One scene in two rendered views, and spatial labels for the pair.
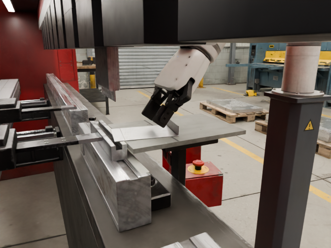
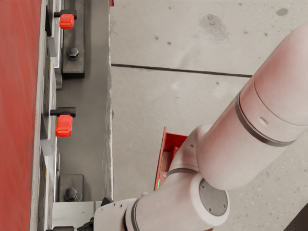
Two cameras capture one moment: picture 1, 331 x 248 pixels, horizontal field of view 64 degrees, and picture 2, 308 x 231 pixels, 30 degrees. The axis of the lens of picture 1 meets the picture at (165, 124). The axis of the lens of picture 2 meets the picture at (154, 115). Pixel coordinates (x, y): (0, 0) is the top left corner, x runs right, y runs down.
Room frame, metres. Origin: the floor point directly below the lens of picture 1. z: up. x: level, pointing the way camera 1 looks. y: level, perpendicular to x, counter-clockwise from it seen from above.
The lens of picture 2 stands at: (0.29, -0.14, 2.08)
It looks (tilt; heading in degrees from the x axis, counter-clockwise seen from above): 61 degrees down; 16
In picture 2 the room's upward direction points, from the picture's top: 8 degrees clockwise
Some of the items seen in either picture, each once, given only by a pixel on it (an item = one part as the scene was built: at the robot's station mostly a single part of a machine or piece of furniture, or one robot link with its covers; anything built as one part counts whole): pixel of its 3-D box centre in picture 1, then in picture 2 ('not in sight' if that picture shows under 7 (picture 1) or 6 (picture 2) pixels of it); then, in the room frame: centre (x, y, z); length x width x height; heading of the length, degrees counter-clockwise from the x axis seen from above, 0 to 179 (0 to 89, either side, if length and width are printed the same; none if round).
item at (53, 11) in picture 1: (66, 25); not in sight; (1.03, 0.36, 1.26); 0.15 x 0.09 x 0.17; 26
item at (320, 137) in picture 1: (309, 124); not in sight; (3.45, -1.95, 0.20); 1.01 x 0.63 x 0.12; 23
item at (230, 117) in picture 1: (232, 110); not in sight; (4.89, -1.26, 0.07); 1.20 x 0.80 x 0.14; 18
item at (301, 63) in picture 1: (299, 70); not in sight; (1.06, -0.53, 1.09); 0.19 x 0.19 x 0.18
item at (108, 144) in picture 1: (106, 137); not in sight; (0.55, 0.13, 0.99); 0.20 x 0.03 x 0.03; 26
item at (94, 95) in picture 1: (84, 71); not in sight; (5.53, 1.65, 0.75); 1.80 x 0.75 x 1.50; 20
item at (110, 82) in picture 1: (106, 73); not in sight; (0.52, 0.11, 1.13); 0.10 x 0.02 x 0.10; 26
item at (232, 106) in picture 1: (232, 105); not in sight; (4.90, -1.26, 0.17); 0.99 x 0.63 x 0.05; 18
